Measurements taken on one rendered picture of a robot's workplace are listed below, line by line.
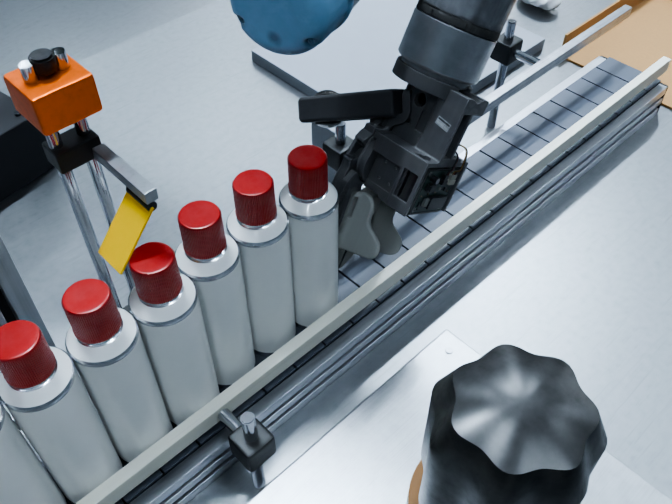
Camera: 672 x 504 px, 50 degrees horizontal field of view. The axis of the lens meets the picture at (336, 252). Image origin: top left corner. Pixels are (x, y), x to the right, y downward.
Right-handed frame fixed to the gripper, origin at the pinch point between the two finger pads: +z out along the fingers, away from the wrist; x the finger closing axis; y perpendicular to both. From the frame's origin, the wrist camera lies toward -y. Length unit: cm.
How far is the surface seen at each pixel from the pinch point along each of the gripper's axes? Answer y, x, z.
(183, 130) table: -38.6, 11.4, 5.5
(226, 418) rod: 5.9, -15.1, 11.4
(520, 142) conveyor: -0.8, 31.8, -12.1
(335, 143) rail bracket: -9.1, 5.8, -7.4
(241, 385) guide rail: 4.4, -12.8, 9.6
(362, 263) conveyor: -0.3, 6.5, 2.5
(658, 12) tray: -8, 78, -33
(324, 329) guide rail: 4.9, -4.3, 5.1
